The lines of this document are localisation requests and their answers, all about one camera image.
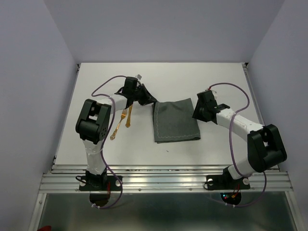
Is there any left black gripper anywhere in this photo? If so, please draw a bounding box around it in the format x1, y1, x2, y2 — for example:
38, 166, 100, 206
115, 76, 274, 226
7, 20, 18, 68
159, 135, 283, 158
131, 84, 156, 106

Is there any gold knife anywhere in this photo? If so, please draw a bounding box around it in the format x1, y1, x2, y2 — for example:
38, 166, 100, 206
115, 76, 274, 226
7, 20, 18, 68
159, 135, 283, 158
125, 105, 133, 128

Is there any grey cloth napkin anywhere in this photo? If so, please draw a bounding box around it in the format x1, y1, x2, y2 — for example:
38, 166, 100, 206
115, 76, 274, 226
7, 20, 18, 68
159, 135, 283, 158
152, 98, 201, 143

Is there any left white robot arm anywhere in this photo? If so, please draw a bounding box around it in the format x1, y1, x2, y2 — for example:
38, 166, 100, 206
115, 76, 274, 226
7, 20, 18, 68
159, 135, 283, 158
76, 75, 157, 190

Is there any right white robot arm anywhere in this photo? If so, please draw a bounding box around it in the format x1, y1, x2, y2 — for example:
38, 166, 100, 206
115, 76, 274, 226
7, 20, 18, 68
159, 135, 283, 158
193, 90, 287, 191

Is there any gold fork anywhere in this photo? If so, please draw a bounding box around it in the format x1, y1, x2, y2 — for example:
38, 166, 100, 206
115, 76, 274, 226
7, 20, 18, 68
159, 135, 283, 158
110, 109, 128, 140

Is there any red object at corner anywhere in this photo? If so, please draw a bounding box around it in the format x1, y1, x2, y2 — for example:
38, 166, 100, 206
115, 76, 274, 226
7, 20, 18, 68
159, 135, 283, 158
37, 225, 52, 231

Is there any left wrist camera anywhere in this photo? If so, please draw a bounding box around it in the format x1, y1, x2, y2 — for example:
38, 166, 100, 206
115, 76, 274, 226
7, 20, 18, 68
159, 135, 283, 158
136, 74, 142, 80

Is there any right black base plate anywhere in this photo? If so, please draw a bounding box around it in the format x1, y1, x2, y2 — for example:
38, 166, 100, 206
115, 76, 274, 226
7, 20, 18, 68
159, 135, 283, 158
203, 175, 250, 191

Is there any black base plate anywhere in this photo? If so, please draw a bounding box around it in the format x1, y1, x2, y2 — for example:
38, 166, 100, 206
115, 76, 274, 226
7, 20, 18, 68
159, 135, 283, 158
203, 175, 250, 191
76, 175, 123, 192

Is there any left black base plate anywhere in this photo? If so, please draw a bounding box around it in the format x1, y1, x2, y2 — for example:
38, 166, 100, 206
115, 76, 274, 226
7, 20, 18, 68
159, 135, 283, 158
76, 175, 123, 192

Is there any aluminium mounting rail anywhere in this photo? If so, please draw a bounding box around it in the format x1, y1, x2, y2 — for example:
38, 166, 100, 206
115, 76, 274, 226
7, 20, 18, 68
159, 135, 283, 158
39, 165, 293, 193

